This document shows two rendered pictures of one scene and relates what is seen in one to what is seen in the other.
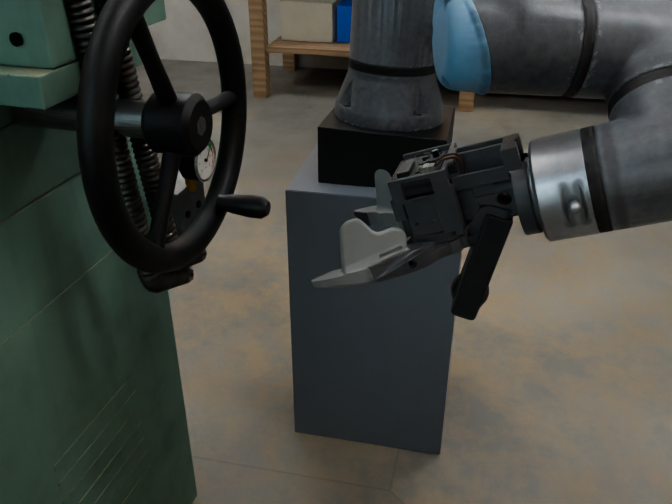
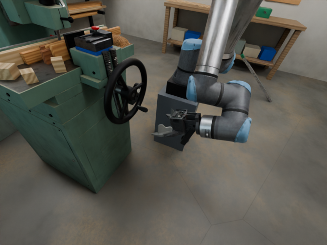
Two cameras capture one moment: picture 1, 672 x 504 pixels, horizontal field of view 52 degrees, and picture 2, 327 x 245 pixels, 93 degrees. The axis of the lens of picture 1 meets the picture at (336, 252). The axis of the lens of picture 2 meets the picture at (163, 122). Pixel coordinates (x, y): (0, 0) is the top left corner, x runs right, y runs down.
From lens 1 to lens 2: 0.20 m
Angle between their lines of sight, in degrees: 15
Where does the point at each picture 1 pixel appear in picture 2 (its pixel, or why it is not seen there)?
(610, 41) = (225, 98)
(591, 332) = not seen: hidden behind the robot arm
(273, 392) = (151, 131)
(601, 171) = (213, 129)
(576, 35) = (217, 96)
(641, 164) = (222, 130)
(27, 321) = (96, 123)
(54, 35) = (102, 73)
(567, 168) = (207, 126)
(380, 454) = (170, 148)
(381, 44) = (185, 64)
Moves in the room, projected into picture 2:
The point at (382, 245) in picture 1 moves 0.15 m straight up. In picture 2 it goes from (166, 130) to (171, 100)
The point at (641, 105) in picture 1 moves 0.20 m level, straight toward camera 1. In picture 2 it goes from (227, 116) to (205, 154)
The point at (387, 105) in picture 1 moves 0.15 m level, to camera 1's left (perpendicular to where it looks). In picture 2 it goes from (183, 79) to (162, 75)
